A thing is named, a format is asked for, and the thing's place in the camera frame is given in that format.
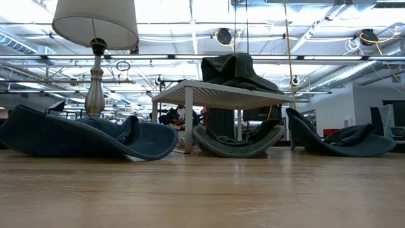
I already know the green cap with pale stitching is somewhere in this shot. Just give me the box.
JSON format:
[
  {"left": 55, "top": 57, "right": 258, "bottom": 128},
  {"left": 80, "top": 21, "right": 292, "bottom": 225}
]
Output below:
[{"left": 192, "top": 118, "right": 286, "bottom": 159}]

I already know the dark green cap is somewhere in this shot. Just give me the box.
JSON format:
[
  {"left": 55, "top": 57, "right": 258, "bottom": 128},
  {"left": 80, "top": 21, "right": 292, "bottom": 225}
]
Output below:
[{"left": 201, "top": 53, "right": 285, "bottom": 95}]

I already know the blue denim cap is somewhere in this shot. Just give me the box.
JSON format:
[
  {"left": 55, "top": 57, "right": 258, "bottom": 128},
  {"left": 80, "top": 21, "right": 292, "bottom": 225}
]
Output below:
[{"left": 0, "top": 104, "right": 180, "bottom": 162}]

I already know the dark blue cap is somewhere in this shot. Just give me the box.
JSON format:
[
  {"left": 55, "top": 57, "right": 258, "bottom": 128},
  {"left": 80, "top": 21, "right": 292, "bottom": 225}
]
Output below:
[{"left": 285, "top": 107, "right": 397, "bottom": 158}]

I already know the tall black cabinet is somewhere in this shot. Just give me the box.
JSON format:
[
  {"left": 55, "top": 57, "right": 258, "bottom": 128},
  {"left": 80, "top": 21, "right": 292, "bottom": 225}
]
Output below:
[{"left": 207, "top": 107, "right": 237, "bottom": 139}]

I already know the white perforated metal shelf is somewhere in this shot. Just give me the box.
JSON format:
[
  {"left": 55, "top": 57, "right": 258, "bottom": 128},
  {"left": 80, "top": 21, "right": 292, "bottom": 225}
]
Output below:
[{"left": 151, "top": 79, "right": 297, "bottom": 155}]

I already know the person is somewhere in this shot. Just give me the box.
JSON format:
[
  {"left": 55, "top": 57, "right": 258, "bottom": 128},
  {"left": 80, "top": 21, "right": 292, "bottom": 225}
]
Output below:
[{"left": 158, "top": 104, "right": 203, "bottom": 130}]

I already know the wide black monitor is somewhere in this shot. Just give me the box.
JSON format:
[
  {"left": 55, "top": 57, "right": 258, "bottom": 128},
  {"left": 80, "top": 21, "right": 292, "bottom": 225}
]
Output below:
[{"left": 242, "top": 105, "right": 283, "bottom": 122}]

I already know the table lamp with white shade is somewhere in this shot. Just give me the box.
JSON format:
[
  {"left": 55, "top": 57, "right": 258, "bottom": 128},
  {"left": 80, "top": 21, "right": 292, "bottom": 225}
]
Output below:
[{"left": 51, "top": 0, "right": 140, "bottom": 118}]

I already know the small black monitor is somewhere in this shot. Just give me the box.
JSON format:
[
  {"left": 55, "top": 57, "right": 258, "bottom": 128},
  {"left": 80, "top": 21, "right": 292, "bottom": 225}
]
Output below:
[{"left": 46, "top": 100, "right": 66, "bottom": 113}]

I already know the translucent plastic sheet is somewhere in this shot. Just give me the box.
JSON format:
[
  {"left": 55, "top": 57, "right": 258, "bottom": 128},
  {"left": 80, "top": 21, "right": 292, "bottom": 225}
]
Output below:
[{"left": 378, "top": 104, "right": 396, "bottom": 139}]

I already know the black ceiling cable reel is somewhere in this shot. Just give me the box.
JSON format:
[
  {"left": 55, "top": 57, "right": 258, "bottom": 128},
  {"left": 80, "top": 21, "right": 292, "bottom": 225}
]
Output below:
[
  {"left": 216, "top": 27, "right": 234, "bottom": 46},
  {"left": 359, "top": 28, "right": 380, "bottom": 47}
]

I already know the hanging black cable ring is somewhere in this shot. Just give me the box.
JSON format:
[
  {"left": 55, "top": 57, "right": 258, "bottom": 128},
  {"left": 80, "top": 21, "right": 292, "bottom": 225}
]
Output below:
[{"left": 115, "top": 60, "right": 132, "bottom": 72}]

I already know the silver ventilation duct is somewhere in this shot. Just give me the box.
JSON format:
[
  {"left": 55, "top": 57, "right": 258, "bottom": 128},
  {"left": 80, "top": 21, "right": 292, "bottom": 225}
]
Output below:
[{"left": 309, "top": 60, "right": 405, "bottom": 92}]

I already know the white coiled cable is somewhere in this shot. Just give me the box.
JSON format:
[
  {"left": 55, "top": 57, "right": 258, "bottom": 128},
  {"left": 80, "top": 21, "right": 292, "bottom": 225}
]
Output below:
[{"left": 344, "top": 37, "right": 361, "bottom": 55}]

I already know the black aluminium frame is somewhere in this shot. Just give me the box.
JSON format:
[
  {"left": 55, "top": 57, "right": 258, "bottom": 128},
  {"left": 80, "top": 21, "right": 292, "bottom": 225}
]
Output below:
[{"left": 271, "top": 139, "right": 405, "bottom": 155}]

